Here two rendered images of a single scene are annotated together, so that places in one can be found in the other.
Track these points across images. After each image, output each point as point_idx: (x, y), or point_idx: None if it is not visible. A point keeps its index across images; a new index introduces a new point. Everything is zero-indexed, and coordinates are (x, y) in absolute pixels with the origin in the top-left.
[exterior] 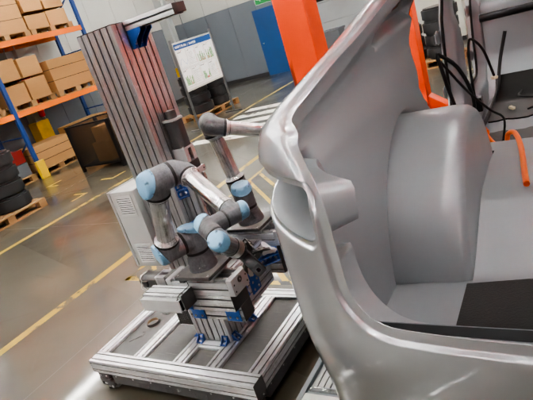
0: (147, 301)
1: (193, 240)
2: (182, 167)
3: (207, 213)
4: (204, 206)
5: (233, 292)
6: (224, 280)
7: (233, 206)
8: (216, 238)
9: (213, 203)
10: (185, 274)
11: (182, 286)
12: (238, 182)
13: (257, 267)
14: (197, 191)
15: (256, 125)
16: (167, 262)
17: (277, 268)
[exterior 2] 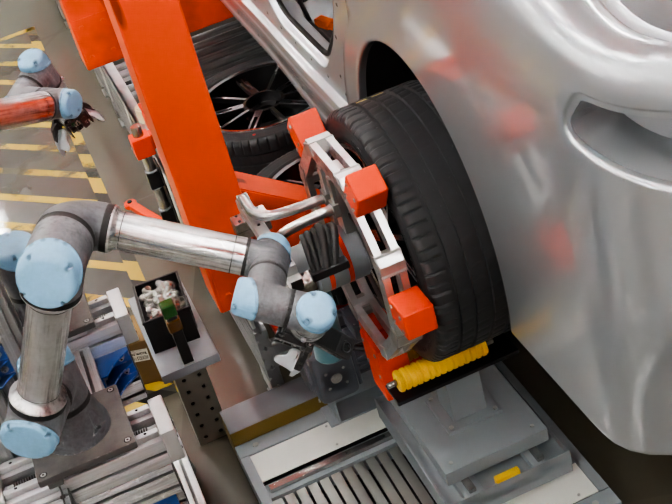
0: None
1: (72, 377)
2: (99, 212)
3: (16, 322)
4: (9, 309)
5: (180, 449)
6: (154, 434)
7: (273, 247)
8: (322, 305)
9: (223, 257)
10: (60, 463)
11: (41, 498)
12: (2, 242)
13: (343, 342)
14: (162, 249)
15: (21, 99)
16: (57, 443)
17: (128, 395)
